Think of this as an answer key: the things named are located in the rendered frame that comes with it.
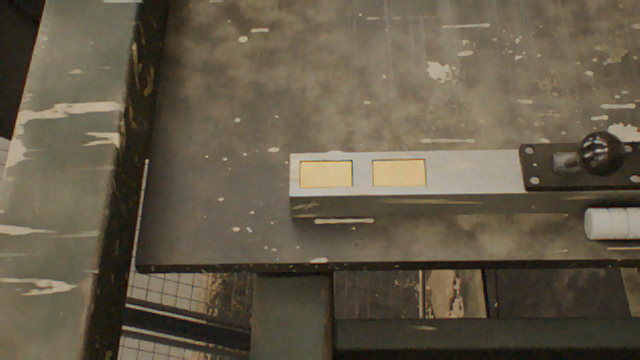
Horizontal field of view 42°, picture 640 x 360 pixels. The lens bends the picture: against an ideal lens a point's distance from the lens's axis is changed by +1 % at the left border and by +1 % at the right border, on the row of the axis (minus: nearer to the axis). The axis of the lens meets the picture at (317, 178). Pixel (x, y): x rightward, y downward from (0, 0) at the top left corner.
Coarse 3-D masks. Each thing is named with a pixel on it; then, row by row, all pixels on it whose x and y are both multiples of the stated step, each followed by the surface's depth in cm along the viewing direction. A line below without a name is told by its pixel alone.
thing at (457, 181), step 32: (320, 160) 81; (352, 160) 81; (384, 160) 81; (448, 160) 80; (480, 160) 80; (512, 160) 80; (320, 192) 79; (352, 192) 79; (384, 192) 78; (416, 192) 78; (448, 192) 78; (480, 192) 78; (512, 192) 78; (544, 192) 78; (576, 192) 78; (608, 192) 78
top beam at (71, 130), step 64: (64, 0) 85; (128, 0) 85; (64, 64) 80; (128, 64) 80; (64, 128) 76; (128, 128) 79; (0, 192) 73; (64, 192) 72; (128, 192) 78; (0, 256) 69; (64, 256) 69; (128, 256) 78; (0, 320) 66; (64, 320) 66
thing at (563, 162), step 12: (600, 132) 67; (588, 144) 67; (600, 144) 66; (612, 144) 66; (552, 156) 78; (564, 156) 77; (576, 156) 68; (588, 156) 67; (600, 156) 66; (612, 156) 66; (624, 156) 67; (564, 168) 77; (576, 168) 77; (588, 168) 67; (600, 168) 67; (612, 168) 67
